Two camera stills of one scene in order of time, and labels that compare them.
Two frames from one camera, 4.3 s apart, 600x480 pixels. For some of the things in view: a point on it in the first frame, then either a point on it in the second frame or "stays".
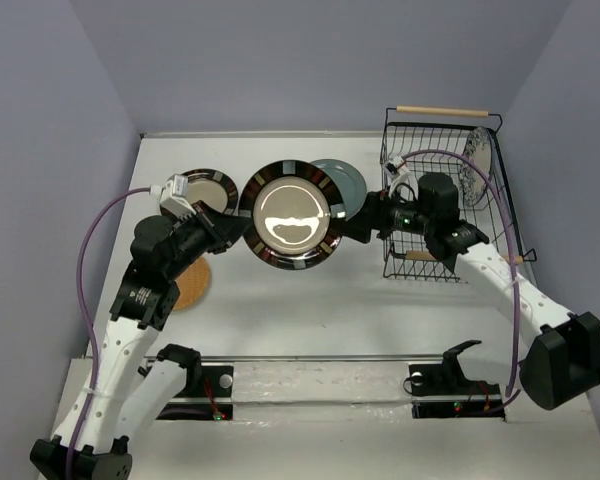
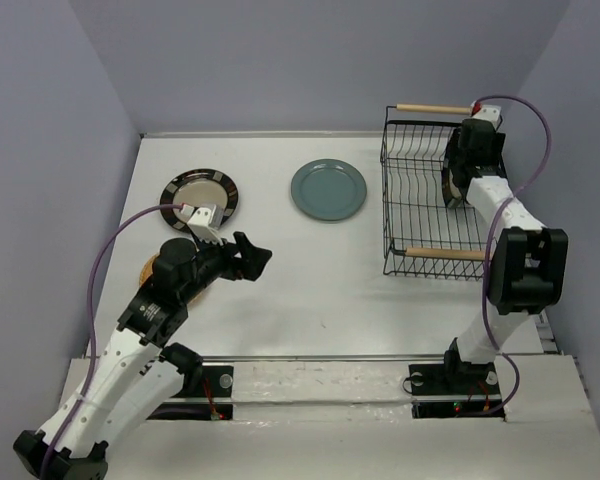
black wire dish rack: x=463 y=143 stays
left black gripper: x=223 y=229 → x=244 y=269
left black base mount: x=216 y=381 stays
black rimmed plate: x=292 y=215 → x=452 y=192
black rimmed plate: x=213 y=188 stays
